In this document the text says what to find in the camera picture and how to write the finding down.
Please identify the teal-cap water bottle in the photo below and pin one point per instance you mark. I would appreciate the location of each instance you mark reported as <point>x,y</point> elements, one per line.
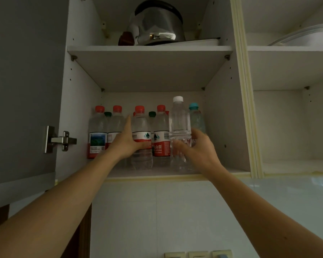
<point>195,118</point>

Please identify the dark brown bowl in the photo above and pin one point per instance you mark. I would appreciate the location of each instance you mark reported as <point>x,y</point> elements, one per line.
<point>126,39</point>

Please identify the person's right hand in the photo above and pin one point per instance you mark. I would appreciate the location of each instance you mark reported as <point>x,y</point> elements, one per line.
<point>204,155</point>

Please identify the person's left hand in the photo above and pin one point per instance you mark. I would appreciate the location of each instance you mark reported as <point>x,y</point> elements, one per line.
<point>123,146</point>

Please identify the person's left forearm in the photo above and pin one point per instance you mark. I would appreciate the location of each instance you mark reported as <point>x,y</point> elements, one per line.
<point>51,212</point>

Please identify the person's right forearm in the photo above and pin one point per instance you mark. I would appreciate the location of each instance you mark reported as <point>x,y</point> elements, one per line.
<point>263,220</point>

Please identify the white plastic basin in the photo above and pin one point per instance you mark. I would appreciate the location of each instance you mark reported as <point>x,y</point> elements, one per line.
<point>312,40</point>

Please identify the cupboard door hinge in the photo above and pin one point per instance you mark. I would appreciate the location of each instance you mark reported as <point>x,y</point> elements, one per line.
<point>60,140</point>

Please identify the grey wall cabinet door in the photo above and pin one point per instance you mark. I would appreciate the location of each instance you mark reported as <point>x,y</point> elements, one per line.
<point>21,91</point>

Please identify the white-cap clear bottle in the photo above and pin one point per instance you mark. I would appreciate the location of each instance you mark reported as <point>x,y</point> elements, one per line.
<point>179,118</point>

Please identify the group of bottles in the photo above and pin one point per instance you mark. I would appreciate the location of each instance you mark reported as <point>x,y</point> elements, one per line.
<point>161,147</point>

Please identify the white wall cabinet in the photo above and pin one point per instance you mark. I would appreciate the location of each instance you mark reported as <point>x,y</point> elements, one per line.
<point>150,69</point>

